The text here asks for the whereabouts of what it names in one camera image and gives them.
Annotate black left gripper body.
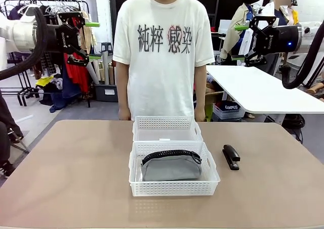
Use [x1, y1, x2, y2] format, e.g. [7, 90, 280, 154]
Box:
[46, 24, 81, 54]

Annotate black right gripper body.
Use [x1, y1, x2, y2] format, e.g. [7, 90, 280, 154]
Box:
[255, 25, 301, 55]

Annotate black stapler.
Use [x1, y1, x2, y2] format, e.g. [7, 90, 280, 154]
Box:
[222, 144, 240, 171]

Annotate grey zipper pencil pouch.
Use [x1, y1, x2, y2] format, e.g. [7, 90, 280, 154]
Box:
[140, 150, 203, 182]

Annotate person left forearm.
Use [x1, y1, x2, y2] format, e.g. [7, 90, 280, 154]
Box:
[194, 64, 208, 111]

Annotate person right forearm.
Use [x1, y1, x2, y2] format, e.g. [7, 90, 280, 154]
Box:
[115, 61, 131, 111]

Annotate person right hand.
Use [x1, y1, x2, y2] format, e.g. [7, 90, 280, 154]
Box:
[118, 107, 131, 121]

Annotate person left hand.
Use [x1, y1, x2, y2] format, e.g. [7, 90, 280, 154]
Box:
[194, 107, 207, 122]

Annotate red hanging garment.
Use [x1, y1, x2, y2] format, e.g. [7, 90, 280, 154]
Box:
[63, 52, 90, 93]

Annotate white roll tube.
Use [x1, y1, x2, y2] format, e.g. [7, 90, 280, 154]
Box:
[86, 63, 101, 85]

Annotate background person blurred face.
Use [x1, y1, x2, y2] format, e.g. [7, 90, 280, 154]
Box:
[274, 0, 300, 25]

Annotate grey upright tube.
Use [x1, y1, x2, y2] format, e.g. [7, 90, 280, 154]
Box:
[101, 51, 110, 85]

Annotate white background table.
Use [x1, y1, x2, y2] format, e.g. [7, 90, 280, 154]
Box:
[206, 65, 324, 115]

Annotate background figure beige jacket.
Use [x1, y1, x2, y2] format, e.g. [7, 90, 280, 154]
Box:
[219, 0, 264, 61]

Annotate blue denim garment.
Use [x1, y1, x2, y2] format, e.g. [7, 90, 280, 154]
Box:
[49, 62, 82, 113]

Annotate yellow cloth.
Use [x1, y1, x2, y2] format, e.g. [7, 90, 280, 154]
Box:
[35, 75, 55, 87]

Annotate dark grey storage bin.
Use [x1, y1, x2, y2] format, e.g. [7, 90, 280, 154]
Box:
[94, 83, 119, 103]

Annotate brown cardboard box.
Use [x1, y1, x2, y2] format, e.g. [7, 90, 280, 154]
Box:
[206, 83, 225, 106]

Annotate white crate with dark cloth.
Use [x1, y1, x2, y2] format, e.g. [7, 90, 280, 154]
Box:
[212, 101, 246, 120]

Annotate green plastic object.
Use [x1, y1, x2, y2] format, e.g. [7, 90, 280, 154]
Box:
[205, 104, 214, 122]

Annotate black bag under table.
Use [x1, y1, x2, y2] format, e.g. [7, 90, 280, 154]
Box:
[281, 114, 306, 132]

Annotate person torso white printed t-shirt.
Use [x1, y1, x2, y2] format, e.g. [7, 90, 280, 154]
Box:
[112, 0, 215, 121]

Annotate white perforated plastic basket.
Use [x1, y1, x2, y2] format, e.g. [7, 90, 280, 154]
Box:
[132, 115, 205, 143]
[128, 140, 221, 197]

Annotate seated person dark trousers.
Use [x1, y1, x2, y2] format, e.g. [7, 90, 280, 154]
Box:
[0, 89, 25, 176]

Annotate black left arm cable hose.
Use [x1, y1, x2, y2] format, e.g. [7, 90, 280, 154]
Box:
[0, 7, 49, 81]

